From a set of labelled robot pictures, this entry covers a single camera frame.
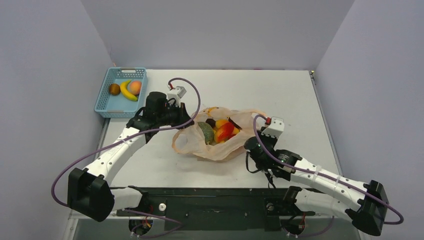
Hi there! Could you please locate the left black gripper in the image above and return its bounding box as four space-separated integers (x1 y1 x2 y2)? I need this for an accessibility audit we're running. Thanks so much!
157 101 195 130

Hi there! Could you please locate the translucent orange plastic bag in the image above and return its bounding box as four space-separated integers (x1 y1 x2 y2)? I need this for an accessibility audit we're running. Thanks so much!
171 107 267 162

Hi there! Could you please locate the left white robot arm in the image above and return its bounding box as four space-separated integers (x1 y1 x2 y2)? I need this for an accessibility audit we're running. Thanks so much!
67 87 194 222

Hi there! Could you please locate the dark purple fruit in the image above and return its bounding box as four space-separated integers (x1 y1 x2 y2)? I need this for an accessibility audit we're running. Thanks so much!
205 118 216 128

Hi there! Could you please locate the red yellow mango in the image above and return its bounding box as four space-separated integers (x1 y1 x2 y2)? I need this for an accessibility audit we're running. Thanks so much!
214 122 235 144

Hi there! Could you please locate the green netted melon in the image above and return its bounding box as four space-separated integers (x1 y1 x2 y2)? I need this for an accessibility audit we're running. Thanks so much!
197 121 215 145

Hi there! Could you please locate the orange peach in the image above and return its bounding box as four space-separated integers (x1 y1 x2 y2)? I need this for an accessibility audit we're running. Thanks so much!
127 80 142 96

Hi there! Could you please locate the blue plastic basket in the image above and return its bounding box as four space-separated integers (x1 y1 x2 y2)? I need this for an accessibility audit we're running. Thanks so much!
94 67 148 119

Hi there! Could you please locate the yellow banana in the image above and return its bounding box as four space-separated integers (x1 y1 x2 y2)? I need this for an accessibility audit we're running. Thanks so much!
120 79 138 102

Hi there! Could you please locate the brown kiwi fruit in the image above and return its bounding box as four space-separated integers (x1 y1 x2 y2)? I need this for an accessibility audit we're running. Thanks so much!
108 83 121 96

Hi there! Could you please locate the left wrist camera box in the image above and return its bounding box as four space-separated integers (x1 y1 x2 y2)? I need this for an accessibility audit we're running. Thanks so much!
167 86 187 108

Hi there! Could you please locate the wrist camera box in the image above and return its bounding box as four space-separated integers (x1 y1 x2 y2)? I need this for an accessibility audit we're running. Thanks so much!
167 86 187 108
261 116 285 139

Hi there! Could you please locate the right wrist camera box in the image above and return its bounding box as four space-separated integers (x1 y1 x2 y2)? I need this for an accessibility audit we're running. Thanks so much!
261 116 285 139

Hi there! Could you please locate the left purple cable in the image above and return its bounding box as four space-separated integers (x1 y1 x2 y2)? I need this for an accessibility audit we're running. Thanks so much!
50 77 202 239

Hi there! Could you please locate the purple cable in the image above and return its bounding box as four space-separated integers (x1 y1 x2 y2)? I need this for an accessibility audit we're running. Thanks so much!
253 114 405 239
50 77 202 239

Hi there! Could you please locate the aluminium frame rail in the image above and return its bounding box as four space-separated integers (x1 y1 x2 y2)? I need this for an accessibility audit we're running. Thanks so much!
67 211 362 221

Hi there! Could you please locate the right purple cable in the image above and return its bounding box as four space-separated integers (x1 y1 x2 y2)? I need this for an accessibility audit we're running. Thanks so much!
253 114 405 239

